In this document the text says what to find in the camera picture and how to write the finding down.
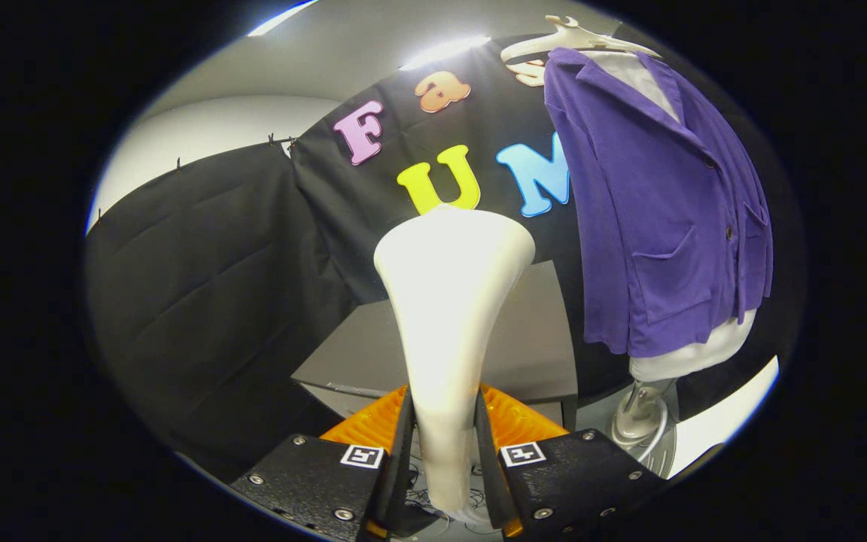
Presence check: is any black backdrop cloth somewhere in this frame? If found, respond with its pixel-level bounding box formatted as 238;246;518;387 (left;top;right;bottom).
84;23;807;483

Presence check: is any white paper sheet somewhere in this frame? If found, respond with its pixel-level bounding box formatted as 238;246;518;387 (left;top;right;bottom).
667;355;780;480

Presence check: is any white plastic hanger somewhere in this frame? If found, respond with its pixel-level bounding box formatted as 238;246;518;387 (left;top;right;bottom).
500;15;662;65

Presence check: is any grey drawer cabinet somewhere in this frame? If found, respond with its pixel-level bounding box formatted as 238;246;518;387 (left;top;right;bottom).
291;260;579;434

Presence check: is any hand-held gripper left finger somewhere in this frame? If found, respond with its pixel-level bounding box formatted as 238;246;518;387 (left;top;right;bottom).
229;385;415;542

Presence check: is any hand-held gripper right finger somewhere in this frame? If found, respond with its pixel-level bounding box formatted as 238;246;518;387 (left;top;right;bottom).
475;384;666;539

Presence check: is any white garment steamer head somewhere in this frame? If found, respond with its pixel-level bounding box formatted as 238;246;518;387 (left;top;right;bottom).
373;205;537;514

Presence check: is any large ceiling light panel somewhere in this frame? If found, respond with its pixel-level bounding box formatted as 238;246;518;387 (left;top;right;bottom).
245;0;321;37

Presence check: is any purple corduroy jacket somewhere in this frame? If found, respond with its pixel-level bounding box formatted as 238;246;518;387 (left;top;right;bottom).
544;47;774;358

